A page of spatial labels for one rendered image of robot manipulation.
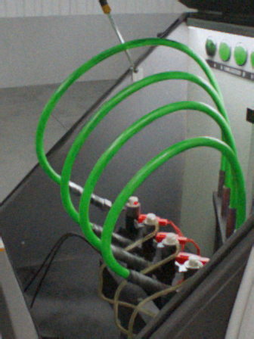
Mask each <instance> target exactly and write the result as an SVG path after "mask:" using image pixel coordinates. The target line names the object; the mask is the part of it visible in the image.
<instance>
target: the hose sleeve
mask: <svg viewBox="0 0 254 339"><path fill-rule="evenodd" d="M82 190H83V188H81V187H79V186H78V185H76V184H74V183H73V182H71V181H69V193H72V194H74V195H76V196H77V197H79V198H81V194H82ZM90 204H92V205H94V206H96V207H102V206H103V205H104V199H102V198H100V197H98V196H96V195H94V194H93V193H92V194H91V199H90Z"/></svg>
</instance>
